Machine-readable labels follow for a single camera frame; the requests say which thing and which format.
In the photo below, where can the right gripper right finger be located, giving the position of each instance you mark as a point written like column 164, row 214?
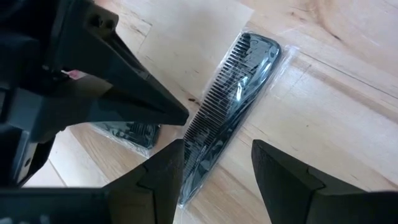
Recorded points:
column 289, row 193

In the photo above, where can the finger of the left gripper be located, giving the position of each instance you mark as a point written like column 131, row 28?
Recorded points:
column 62, row 109
column 124, row 77

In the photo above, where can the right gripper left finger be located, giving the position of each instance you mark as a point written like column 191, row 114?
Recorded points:
column 155, row 193

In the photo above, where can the black comb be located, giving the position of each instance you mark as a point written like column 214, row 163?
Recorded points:
column 236, row 93
column 136, row 137

